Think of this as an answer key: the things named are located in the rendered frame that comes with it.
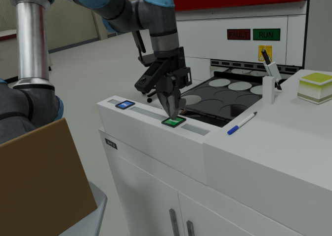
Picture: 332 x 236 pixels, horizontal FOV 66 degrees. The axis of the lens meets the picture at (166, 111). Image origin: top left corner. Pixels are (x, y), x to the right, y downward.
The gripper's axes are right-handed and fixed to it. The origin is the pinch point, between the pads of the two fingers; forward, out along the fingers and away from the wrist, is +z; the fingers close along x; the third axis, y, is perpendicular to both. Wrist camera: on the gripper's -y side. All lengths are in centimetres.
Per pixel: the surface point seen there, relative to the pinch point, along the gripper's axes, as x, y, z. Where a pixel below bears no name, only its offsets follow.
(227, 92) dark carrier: 7.1, 39.9, 8.2
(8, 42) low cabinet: 595, 93, 13
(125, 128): 21.9, -4.0, 8.6
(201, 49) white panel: 35, 59, -4
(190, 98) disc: 16.8, 27.0, 8.1
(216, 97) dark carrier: 8.0, 33.1, 8.2
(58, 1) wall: 870, 344, -57
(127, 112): 20.2, -2.6, 2.1
